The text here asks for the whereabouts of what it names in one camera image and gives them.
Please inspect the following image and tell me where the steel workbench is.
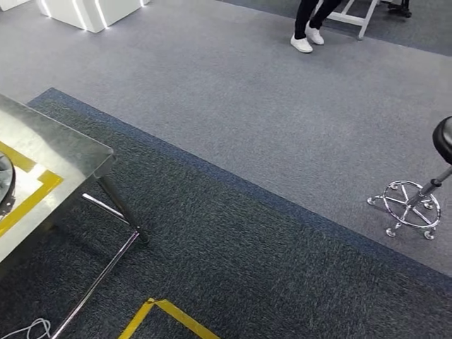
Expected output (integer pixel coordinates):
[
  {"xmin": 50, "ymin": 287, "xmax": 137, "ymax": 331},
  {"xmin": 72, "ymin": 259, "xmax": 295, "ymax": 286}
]
[{"xmin": 0, "ymin": 93, "xmax": 149, "ymax": 339}]

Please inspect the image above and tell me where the white desk frame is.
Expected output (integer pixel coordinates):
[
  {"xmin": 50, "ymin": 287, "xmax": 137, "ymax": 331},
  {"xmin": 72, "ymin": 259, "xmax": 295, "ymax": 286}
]
[{"xmin": 314, "ymin": 0, "xmax": 381, "ymax": 41}]

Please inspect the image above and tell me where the white cable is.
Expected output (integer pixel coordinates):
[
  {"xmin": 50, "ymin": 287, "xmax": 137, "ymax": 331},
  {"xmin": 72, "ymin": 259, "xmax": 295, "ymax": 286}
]
[{"xmin": 0, "ymin": 318, "xmax": 52, "ymax": 339}]

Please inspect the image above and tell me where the black stool with chrome base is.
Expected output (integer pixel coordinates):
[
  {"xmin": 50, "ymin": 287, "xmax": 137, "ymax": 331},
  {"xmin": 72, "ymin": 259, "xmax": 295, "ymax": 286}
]
[{"xmin": 366, "ymin": 116, "xmax": 452, "ymax": 242}]

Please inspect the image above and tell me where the person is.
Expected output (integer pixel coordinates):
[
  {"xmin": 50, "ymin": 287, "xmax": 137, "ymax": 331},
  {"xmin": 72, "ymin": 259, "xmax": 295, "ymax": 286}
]
[{"xmin": 290, "ymin": 0, "xmax": 343, "ymax": 54}]

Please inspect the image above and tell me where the yellow tape rectangle frame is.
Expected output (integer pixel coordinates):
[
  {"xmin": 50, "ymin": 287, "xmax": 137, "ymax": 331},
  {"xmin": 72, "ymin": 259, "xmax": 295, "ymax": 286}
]
[{"xmin": 0, "ymin": 140, "xmax": 64, "ymax": 239}]

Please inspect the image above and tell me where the white lit display stand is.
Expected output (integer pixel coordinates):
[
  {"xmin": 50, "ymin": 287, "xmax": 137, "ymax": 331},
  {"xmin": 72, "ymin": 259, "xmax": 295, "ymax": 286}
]
[{"xmin": 35, "ymin": 0, "xmax": 152, "ymax": 34}]

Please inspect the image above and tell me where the grey plastic wheel cover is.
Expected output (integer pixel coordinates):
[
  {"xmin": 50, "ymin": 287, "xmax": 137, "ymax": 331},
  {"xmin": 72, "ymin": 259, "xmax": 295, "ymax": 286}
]
[{"xmin": 0, "ymin": 152, "xmax": 17, "ymax": 217}]

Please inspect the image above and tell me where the yellow floor tape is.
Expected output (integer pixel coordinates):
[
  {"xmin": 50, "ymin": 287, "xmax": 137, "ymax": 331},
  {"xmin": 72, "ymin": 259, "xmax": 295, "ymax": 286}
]
[{"xmin": 117, "ymin": 297, "xmax": 223, "ymax": 339}]

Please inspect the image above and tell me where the black office chair base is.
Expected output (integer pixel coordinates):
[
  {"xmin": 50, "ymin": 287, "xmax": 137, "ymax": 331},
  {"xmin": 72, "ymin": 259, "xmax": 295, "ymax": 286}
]
[{"xmin": 388, "ymin": 0, "xmax": 413, "ymax": 18}]

